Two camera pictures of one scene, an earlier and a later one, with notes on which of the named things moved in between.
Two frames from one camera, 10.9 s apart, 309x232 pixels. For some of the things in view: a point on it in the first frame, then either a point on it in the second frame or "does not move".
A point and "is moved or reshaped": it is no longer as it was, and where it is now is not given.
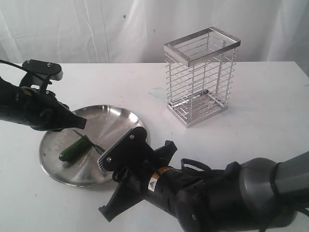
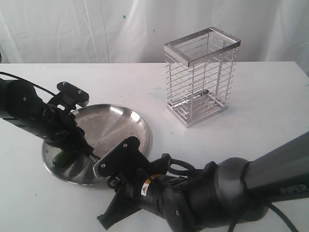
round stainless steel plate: x=105 y=124 does not move
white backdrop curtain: x=135 y=31 does not move
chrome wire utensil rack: x=199 y=70 does not move
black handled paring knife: x=98 y=148 -> x=88 y=150
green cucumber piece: x=77 y=150 is moved or reshaped
